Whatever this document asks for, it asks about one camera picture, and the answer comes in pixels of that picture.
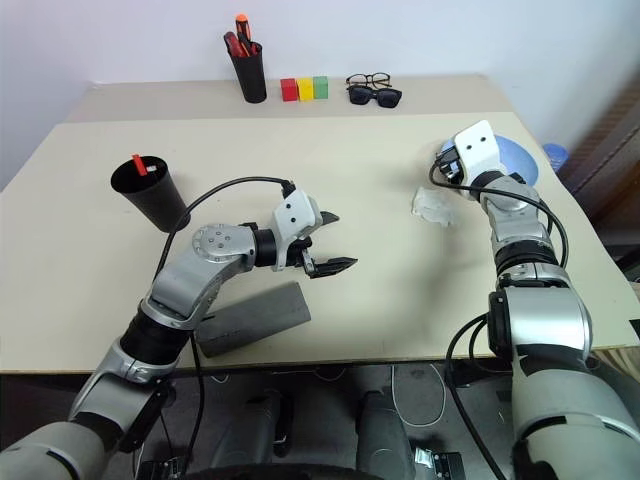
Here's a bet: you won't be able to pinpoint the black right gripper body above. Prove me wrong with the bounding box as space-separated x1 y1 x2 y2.
432 147 465 183

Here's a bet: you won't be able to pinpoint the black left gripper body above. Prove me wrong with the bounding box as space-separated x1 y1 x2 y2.
289 234 316 276

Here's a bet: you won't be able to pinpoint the blue round plate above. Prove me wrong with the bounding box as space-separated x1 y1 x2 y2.
439 135 540 187

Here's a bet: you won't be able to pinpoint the grey glasses case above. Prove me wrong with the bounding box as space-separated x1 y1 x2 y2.
197 281 313 359

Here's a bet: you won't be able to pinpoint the black tapered cup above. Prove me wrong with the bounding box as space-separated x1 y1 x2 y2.
109 155 189 234

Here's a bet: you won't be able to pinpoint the crumpled white plastic sheet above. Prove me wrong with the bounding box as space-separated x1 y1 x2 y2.
412 186 456 227

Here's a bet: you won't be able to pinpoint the blue round container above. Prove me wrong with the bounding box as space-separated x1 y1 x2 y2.
542 143 569 174

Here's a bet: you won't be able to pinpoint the black sunglasses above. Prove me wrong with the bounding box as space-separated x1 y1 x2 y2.
347 85 404 109

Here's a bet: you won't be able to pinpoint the dark ribbed panel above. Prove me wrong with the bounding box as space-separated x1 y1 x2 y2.
554 84 640 261

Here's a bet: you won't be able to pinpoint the tall black tool holder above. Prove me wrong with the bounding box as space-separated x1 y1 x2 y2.
232 42 268 105

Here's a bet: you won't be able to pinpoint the dark grey rounded shape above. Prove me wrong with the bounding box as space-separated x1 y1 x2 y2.
357 392 416 480
224 392 294 469

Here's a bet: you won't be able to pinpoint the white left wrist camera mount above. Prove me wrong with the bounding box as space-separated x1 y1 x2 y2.
271 191 322 272

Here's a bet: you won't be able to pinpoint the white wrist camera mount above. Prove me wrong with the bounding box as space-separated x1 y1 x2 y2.
452 119 504 177
271 191 322 272

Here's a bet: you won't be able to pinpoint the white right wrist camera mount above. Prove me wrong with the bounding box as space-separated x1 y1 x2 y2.
452 119 504 177

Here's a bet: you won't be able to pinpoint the brown-frame clear glasses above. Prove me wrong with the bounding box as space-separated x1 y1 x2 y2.
345 72 392 91

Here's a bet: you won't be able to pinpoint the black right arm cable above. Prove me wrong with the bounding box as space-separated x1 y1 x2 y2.
428 149 570 480

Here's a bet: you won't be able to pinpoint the white floor cable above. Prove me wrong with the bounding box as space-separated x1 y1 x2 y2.
389 364 447 427

